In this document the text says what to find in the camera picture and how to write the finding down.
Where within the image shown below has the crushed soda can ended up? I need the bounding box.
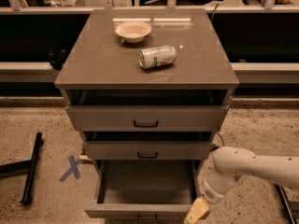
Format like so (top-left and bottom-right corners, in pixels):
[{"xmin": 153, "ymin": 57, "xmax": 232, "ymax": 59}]
[{"xmin": 139, "ymin": 45, "xmax": 177, "ymax": 69}]

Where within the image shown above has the black floor cable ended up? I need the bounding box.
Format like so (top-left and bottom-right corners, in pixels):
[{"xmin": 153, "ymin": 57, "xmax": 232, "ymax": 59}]
[{"xmin": 210, "ymin": 132, "xmax": 226, "ymax": 151}]

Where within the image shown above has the black stand leg left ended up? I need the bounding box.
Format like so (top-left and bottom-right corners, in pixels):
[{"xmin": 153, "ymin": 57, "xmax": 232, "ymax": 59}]
[{"xmin": 0, "ymin": 132, "xmax": 44, "ymax": 205}]

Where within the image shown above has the black stand leg right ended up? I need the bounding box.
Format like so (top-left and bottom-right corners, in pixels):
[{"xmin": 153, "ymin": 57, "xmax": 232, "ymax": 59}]
[{"xmin": 276, "ymin": 185, "xmax": 299, "ymax": 224}]

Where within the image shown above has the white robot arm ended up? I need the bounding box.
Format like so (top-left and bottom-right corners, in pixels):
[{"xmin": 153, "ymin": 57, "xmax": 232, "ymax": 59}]
[{"xmin": 184, "ymin": 147, "xmax": 299, "ymax": 224}]

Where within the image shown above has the grey drawer cabinet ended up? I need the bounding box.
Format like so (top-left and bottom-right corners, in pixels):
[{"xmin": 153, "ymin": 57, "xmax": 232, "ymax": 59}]
[{"xmin": 54, "ymin": 8, "xmax": 240, "ymax": 173}]

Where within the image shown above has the white bowl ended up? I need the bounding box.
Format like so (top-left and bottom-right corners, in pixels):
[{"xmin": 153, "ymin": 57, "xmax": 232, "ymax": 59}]
[{"xmin": 115, "ymin": 21, "xmax": 151, "ymax": 43}]

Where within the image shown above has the black stand leg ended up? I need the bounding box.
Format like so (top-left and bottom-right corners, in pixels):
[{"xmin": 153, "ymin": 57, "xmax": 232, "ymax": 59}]
[
  {"xmin": 276, "ymin": 185, "xmax": 299, "ymax": 224},
  {"xmin": 0, "ymin": 132, "xmax": 44, "ymax": 205}
]

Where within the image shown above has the grey drawer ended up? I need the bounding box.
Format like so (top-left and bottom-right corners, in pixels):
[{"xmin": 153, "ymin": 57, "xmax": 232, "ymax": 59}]
[
  {"xmin": 64, "ymin": 89, "xmax": 230, "ymax": 133},
  {"xmin": 85, "ymin": 160, "xmax": 202, "ymax": 224},
  {"xmin": 82, "ymin": 132, "xmax": 212, "ymax": 160}
]

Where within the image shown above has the black clamp on rail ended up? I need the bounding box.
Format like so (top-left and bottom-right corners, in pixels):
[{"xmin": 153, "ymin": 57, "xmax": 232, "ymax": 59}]
[{"xmin": 49, "ymin": 49, "xmax": 66, "ymax": 70}]

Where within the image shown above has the blue tape cross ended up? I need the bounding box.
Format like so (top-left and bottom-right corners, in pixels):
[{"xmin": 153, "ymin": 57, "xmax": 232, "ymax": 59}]
[{"xmin": 59, "ymin": 156, "xmax": 81, "ymax": 182}]

